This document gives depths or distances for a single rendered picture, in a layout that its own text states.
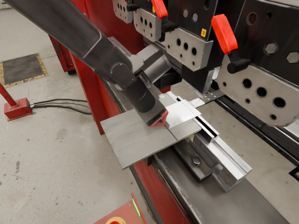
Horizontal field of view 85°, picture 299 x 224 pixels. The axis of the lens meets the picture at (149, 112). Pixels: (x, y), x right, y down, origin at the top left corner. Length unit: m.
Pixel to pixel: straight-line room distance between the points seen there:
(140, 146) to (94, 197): 1.10
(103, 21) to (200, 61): 0.91
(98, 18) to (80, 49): 0.93
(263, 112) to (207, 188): 0.32
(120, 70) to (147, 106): 0.14
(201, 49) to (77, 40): 0.25
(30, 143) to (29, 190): 0.50
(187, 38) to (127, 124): 0.29
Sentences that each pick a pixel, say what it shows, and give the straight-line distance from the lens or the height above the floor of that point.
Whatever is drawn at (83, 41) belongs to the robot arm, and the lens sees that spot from 0.29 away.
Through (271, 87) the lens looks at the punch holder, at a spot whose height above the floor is 1.24.
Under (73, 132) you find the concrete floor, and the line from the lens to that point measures 1.93.
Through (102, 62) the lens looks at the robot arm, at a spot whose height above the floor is 1.25.
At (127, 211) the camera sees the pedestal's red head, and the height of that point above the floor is 0.78.
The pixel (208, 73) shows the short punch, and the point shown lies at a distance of 0.44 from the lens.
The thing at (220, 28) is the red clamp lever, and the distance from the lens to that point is 0.31.
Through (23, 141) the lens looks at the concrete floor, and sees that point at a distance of 2.11.
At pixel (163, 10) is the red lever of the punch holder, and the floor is 1.29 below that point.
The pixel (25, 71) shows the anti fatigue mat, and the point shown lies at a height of 0.02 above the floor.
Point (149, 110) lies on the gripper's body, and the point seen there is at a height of 1.09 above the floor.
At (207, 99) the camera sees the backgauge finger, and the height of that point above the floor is 1.00.
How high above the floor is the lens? 1.39
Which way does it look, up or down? 46 degrees down
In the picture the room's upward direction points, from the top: straight up
